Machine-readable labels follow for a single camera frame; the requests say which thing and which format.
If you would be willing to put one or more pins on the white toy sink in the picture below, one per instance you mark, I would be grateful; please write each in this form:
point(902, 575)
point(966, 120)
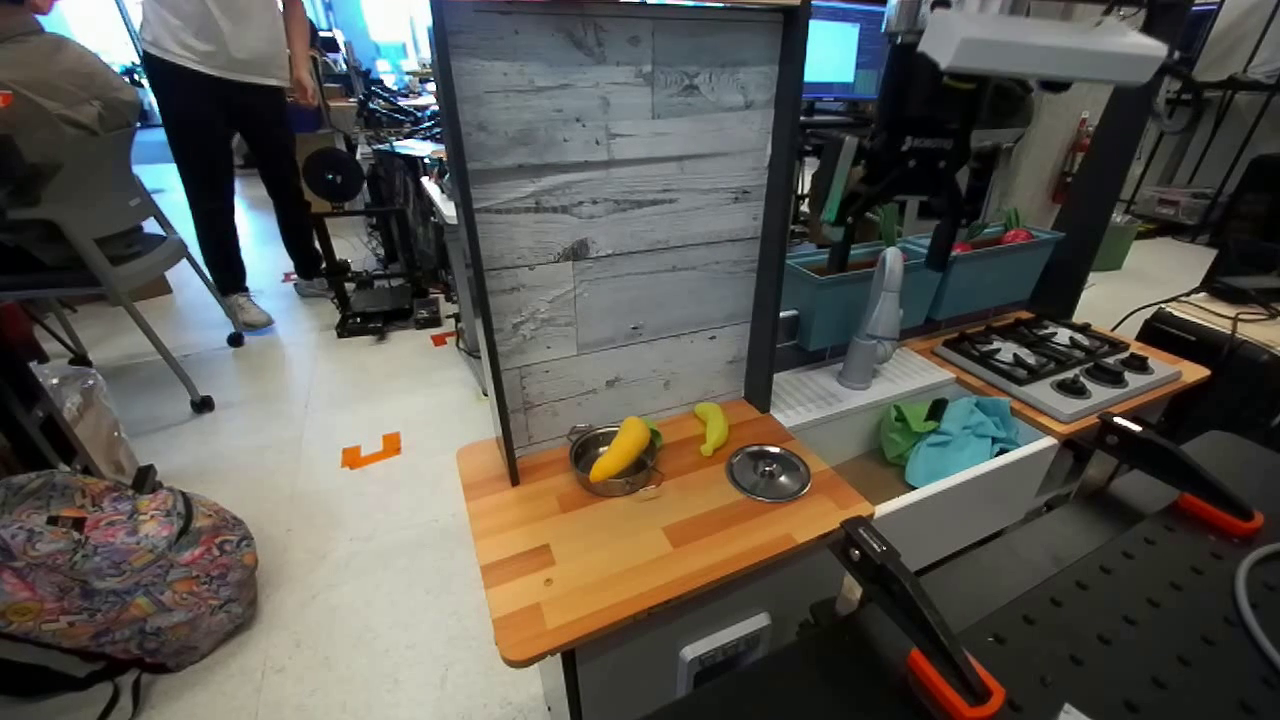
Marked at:
point(960, 500)

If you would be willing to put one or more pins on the toy kitchen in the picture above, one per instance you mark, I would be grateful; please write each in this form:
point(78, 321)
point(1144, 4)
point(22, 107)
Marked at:
point(620, 200)

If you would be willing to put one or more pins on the yellow-green toy vegetable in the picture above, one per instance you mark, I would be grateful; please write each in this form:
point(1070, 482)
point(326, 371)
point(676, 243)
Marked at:
point(712, 428)

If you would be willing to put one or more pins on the green cloth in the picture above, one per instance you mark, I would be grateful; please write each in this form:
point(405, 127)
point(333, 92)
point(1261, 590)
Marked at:
point(902, 432)

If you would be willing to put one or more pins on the grey toy tap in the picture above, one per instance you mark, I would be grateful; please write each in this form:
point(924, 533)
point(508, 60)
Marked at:
point(878, 320)

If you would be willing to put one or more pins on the grey toy stove burners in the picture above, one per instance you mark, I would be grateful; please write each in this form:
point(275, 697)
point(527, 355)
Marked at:
point(1050, 370)

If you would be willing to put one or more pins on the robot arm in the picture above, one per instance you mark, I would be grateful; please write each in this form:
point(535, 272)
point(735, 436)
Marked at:
point(1040, 45)

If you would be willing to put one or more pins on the red fire extinguisher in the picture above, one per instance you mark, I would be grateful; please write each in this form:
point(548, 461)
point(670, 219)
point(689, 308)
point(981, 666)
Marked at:
point(1075, 160)

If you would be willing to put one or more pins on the person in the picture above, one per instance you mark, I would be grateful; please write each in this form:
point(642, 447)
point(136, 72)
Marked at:
point(60, 90)
point(225, 120)

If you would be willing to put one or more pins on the monitor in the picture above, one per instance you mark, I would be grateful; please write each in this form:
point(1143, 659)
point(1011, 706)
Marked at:
point(835, 50)

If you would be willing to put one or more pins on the black stove knob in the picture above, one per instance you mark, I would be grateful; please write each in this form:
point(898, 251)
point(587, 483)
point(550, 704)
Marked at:
point(1107, 373)
point(1135, 362)
point(1074, 385)

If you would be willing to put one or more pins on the green bin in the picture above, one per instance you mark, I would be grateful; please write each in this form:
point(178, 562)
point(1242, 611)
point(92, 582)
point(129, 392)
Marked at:
point(1114, 245)

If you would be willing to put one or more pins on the colourful patterned backpack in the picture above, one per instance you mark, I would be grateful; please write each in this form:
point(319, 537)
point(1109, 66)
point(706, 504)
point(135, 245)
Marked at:
point(120, 570)

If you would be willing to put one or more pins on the black 3d printer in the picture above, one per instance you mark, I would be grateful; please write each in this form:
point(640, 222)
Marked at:
point(355, 240)

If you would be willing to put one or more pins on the grey chair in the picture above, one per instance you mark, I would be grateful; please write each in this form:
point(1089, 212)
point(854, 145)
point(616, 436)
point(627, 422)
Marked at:
point(120, 250)

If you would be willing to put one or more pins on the teal planter box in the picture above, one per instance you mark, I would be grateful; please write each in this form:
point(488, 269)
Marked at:
point(850, 300)
point(990, 275)

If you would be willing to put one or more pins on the light blue cloth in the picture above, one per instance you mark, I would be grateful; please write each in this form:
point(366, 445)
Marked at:
point(965, 438)

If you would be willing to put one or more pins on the clear plastic bag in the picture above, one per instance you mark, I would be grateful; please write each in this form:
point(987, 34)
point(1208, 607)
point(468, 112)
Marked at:
point(85, 415)

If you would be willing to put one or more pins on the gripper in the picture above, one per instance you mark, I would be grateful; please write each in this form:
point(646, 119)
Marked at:
point(930, 120)

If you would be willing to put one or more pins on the black clamp with orange grip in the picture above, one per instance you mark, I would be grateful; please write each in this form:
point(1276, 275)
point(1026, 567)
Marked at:
point(915, 610)
point(1180, 475)

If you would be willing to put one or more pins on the red toy vegetable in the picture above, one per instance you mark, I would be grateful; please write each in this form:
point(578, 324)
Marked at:
point(1016, 237)

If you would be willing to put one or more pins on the steel pot lid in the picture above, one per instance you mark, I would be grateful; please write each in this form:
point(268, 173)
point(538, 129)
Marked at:
point(768, 473)

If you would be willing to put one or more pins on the small steel pot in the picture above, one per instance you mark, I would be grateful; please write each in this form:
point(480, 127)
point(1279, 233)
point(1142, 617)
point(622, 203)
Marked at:
point(625, 482)

